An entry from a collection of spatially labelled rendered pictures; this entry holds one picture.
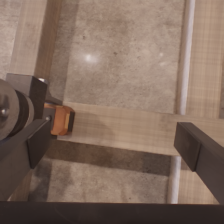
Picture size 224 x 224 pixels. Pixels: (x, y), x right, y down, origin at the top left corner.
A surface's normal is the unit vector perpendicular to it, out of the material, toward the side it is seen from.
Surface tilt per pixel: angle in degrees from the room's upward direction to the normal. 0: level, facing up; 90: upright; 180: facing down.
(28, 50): 0
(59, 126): 0
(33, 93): 90
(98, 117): 0
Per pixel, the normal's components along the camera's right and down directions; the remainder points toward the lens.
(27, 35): -0.11, -0.11
